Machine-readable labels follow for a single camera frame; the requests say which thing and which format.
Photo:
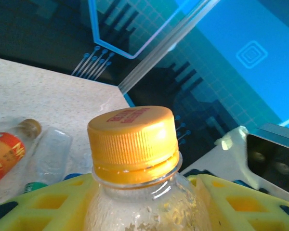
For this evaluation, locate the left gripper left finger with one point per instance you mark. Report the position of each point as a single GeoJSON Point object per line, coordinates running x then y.
{"type": "Point", "coordinates": [38, 211]}

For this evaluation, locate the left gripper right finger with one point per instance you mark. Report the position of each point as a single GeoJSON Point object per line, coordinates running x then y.
{"type": "Point", "coordinates": [250, 211]}

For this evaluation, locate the clear bottle with orange cap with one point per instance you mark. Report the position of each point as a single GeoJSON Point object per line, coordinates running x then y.
{"type": "Point", "coordinates": [135, 134]}

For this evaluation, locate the clear bottle small green label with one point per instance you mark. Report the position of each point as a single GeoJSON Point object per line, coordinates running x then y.
{"type": "Point", "coordinates": [53, 151]}

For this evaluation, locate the orange label bottle brown cap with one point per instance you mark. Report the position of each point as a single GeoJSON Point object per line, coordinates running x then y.
{"type": "Point", "coordinates": [4, 154]}

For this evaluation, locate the aluminium frame post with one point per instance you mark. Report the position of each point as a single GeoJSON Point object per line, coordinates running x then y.
{"type": "Point", "coordinates": [159, 53]}

